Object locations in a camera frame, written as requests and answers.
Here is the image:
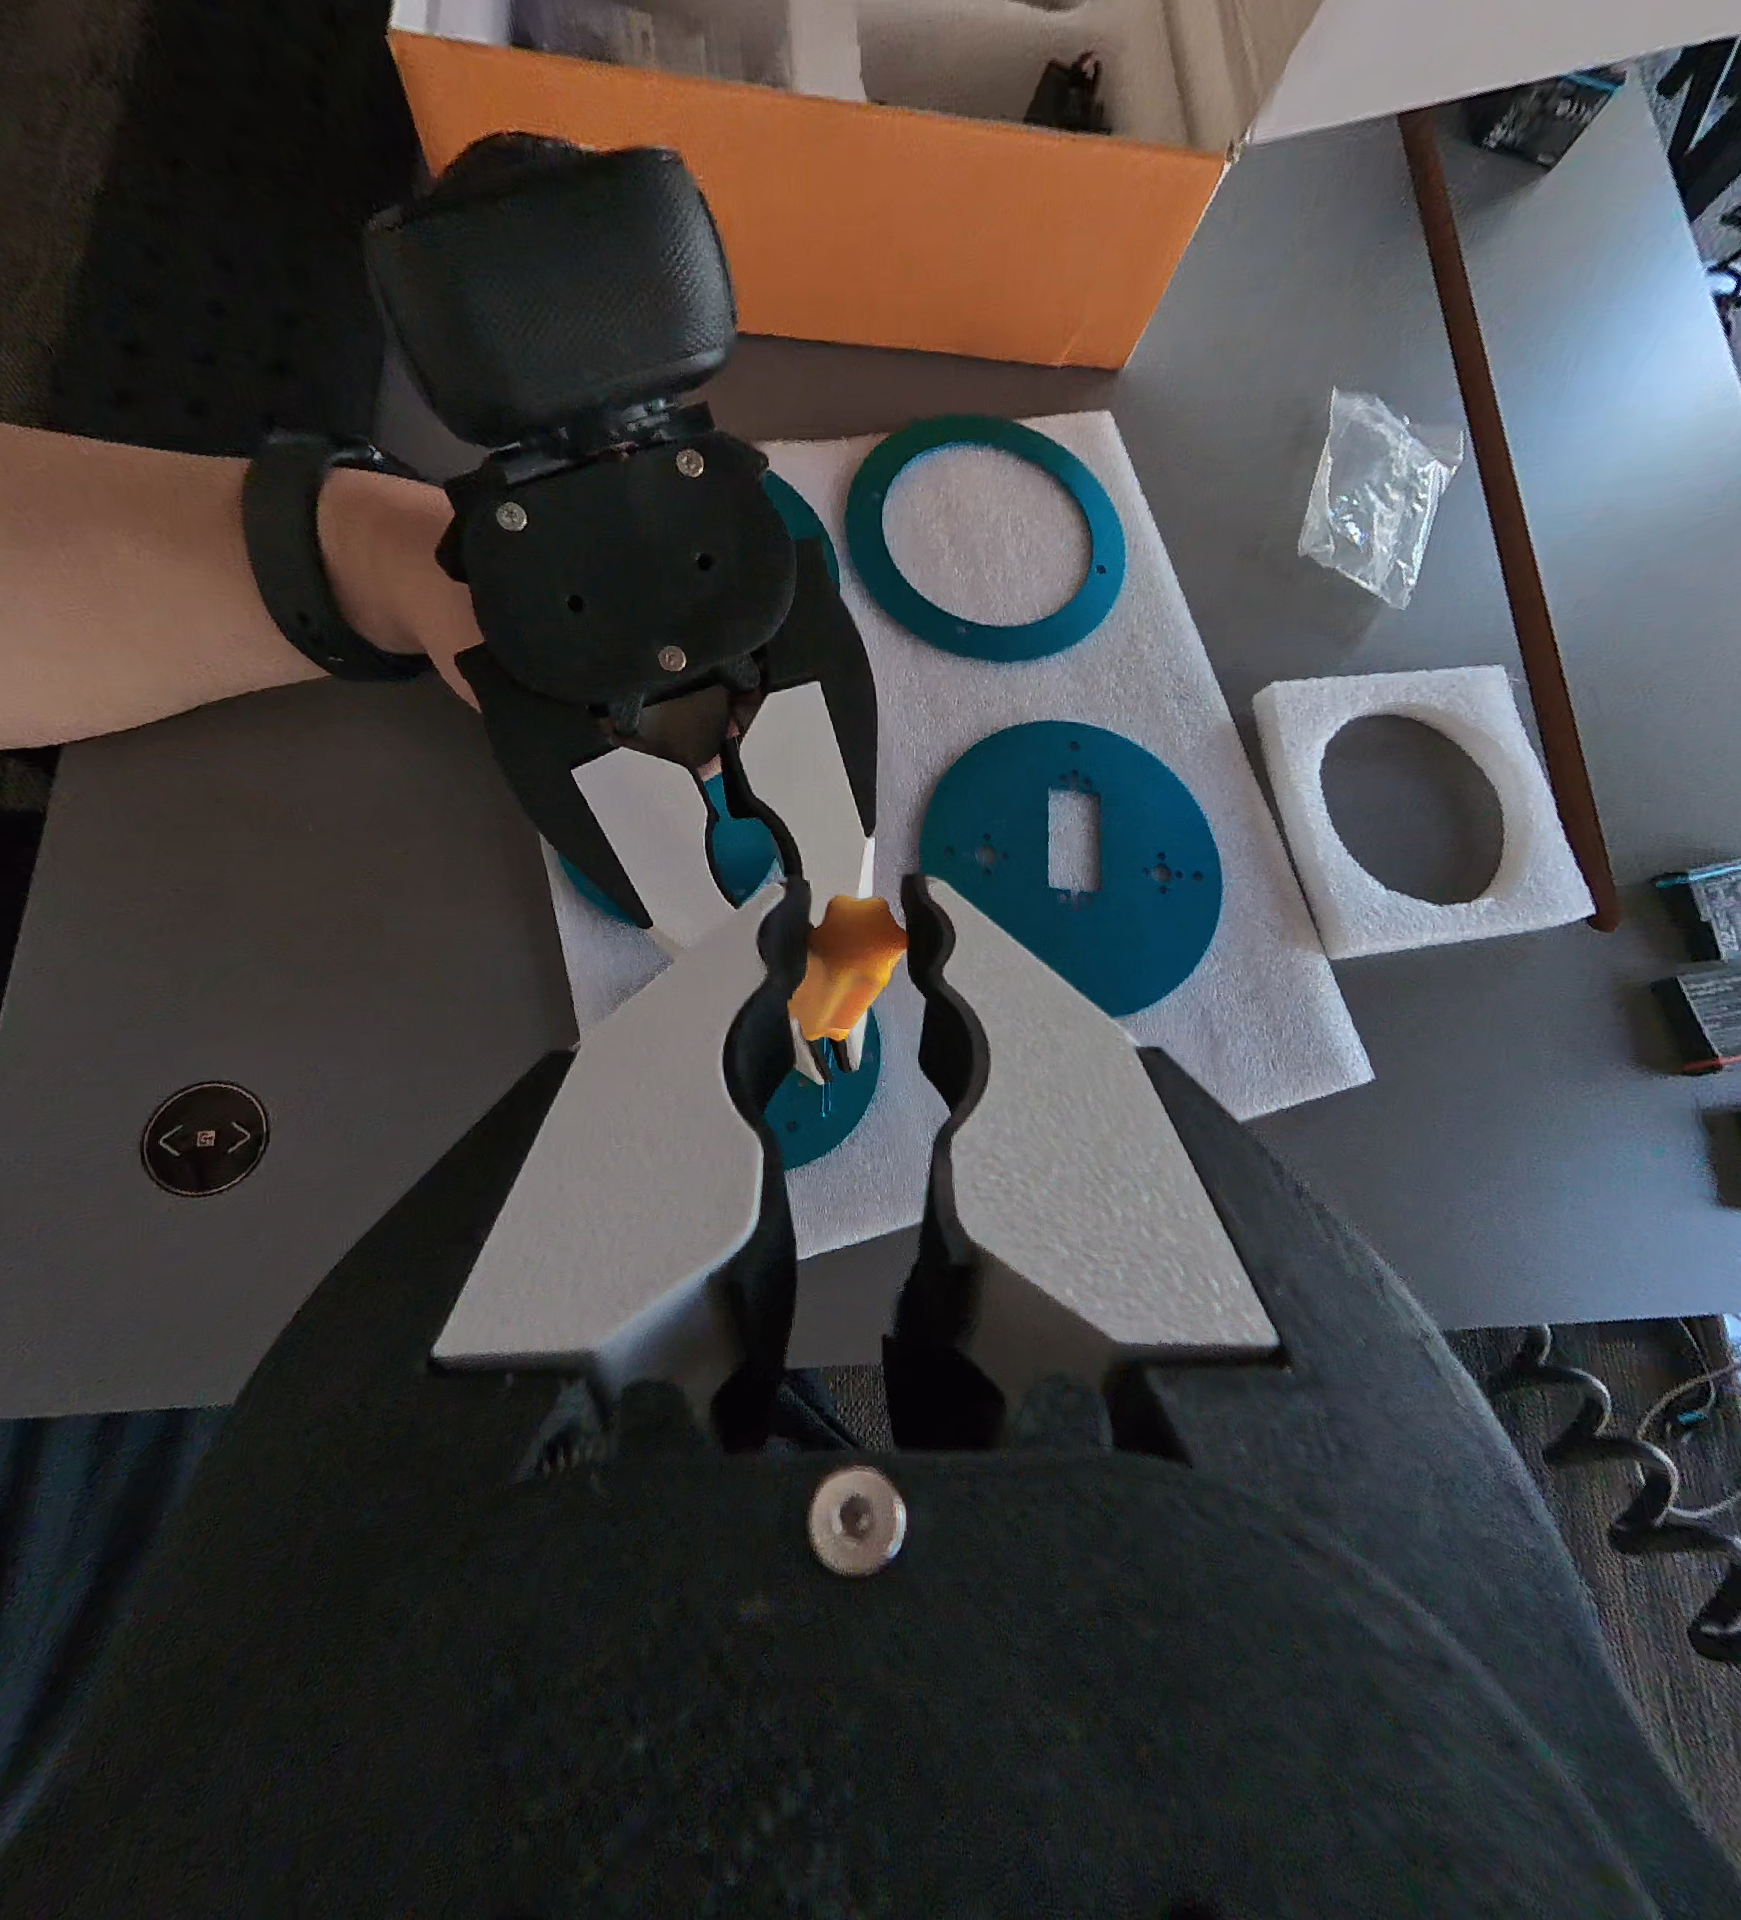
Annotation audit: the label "black wristband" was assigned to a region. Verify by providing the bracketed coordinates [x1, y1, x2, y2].
[242, 431, 437, 685]

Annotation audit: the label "white foam box insert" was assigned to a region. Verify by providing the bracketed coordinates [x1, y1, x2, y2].
[509, 0, 1232, 145]

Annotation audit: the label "small black flat box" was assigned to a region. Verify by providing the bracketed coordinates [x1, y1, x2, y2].
[1654, 852, 1741, 961]

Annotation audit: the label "blue perforated mounting disc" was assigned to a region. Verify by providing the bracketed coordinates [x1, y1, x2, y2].
[763, 1005, 884, 1172]

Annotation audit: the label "thick black coiled cable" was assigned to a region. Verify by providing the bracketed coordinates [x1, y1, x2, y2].
[1506, 1326, 1741, 1771]

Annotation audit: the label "clear plastic bag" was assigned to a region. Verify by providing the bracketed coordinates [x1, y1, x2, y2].
[1297, 387, 1465, 610]

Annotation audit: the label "white foam sheet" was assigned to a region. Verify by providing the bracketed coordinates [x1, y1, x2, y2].
[540, 407, 1374, 1263]

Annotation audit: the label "person's left hand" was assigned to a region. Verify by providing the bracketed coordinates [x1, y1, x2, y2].
[312, 478, 486, 710]

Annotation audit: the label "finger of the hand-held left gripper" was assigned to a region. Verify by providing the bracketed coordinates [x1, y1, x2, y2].
[726, 683, 878, 909]
[569, 747, 792, 961]

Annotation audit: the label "white foam frame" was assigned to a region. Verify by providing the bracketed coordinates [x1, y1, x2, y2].
[1252, 665, 1594, 961]

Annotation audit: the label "blue metal ring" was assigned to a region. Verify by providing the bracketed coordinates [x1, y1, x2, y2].
[845, 411, 1130, 666]
[756, 472, 843, 602]

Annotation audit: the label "small black part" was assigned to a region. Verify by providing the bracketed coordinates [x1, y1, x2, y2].
[1024, 48, 1115, 134]

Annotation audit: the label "yellow handled screwdriver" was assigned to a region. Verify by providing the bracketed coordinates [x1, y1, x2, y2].
[785, 893, 908, 1052]

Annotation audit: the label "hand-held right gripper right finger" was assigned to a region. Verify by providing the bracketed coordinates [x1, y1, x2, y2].
[884, 878, 1284, 1455]

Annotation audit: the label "small blue metal disc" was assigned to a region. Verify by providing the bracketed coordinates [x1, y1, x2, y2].
[551, 776, 788, 929]

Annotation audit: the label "dark pants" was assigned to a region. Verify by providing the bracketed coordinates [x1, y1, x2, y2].
[0, 1365, 887, 1920]

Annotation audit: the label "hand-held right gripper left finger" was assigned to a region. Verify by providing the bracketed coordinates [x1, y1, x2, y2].
[431, 883, 813, 1455]

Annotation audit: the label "black box blue print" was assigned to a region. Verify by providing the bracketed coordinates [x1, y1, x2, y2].
[1470, 66, 1624, 159]

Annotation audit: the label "black round desk grommet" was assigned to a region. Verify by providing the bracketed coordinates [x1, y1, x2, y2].
[139, 1079, 273, 1201]

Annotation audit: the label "person's left forearm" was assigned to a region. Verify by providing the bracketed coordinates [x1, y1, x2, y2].
[0, 407, 273, 753]

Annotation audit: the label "orange cardboard box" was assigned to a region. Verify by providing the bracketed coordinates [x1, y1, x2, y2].
[387, 0, 1741, 371]

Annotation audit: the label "thin beige floor cable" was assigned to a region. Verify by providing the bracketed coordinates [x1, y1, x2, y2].
[1635, 1321, 1741, 1518]

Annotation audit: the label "blue disc with rectangular cutout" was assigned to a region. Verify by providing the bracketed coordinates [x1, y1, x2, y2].
[919, 721, 1226, 1020]

